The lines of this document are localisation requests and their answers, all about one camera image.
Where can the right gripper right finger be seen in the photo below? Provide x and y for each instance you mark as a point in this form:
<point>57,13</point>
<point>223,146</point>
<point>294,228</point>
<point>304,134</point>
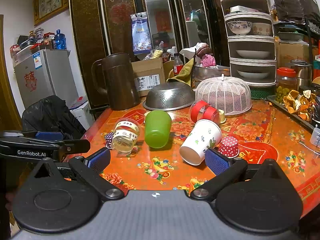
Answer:
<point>227,171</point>

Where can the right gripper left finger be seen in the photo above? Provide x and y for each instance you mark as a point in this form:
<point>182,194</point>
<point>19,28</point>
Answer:
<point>88,171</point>

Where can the clear glass with tape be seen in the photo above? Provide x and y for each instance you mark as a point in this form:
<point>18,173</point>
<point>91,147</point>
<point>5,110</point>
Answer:
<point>126,133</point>

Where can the red polka dot cup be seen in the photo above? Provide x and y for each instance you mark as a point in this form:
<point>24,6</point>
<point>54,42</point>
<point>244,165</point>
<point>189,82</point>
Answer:
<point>229,147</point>

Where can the purple polka dot cup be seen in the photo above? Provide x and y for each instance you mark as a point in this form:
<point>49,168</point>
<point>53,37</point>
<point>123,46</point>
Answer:
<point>108,139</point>

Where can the white floral paper cup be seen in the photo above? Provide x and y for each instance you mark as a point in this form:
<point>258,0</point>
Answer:
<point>205,134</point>

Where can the green plastic cup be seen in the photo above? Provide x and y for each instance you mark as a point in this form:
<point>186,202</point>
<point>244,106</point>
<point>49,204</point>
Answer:
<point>157,128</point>

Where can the black bag on chair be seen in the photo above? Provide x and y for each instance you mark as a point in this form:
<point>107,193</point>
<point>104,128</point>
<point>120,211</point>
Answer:
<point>51,114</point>

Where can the white foam box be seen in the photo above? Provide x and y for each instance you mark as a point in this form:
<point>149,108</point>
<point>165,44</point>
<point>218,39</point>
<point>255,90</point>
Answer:
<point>83,115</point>

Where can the clear jar red bands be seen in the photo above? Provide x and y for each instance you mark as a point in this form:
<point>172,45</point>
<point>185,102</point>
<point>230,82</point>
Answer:
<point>201,110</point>

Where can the silver small fridge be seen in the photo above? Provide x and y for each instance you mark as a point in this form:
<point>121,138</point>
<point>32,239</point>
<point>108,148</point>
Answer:
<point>47,72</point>

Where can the white mesh food cover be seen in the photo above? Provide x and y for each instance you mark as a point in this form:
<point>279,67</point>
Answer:
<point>230,94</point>

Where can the dark brown pitcher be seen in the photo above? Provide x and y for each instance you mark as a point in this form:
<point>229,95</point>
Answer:
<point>119,81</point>

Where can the steel colander bowl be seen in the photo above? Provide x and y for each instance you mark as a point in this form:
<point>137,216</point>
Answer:
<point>169,97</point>

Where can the dried orange peels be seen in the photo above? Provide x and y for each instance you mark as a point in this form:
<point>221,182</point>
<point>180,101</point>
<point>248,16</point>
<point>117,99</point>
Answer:
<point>303,105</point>

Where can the large steel pot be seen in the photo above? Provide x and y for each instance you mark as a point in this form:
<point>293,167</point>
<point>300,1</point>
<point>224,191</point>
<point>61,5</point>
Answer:
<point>199,73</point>

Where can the blue water bottle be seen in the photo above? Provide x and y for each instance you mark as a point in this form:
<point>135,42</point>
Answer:
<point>60,40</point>

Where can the olive yellow cloth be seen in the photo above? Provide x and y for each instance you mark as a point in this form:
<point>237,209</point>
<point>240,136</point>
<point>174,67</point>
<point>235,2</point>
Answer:
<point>184,75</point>

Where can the red lid glass jar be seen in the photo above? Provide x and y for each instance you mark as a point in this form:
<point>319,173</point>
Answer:
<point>285,79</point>

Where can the pink cloth bundle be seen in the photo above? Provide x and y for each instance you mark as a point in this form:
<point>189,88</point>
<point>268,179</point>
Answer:
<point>208,61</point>

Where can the cardboard box with label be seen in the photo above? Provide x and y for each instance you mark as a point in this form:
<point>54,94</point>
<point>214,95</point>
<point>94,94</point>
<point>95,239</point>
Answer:
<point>148,74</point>

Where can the red label plastic bottle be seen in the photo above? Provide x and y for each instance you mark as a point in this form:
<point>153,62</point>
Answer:
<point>178,64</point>

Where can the white plate in rack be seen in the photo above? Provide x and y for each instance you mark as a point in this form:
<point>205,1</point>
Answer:
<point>253,54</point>

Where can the steel kettle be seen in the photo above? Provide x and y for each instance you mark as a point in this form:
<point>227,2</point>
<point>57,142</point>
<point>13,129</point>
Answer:
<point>303,72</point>

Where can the blue white snack bag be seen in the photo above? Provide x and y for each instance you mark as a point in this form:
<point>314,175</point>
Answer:
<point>141,39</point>

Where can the blue floral bowl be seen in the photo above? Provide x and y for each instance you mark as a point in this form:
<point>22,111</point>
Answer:
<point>240,27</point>

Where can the dark wooden cabinet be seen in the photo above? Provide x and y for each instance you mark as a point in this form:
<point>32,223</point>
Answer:
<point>103,27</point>

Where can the white tiered dish rack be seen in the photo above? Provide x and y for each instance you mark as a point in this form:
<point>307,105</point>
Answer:
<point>256,73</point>

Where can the wooden wall clock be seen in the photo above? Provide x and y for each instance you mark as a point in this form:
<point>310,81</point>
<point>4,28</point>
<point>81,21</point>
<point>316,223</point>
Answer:
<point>46,9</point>

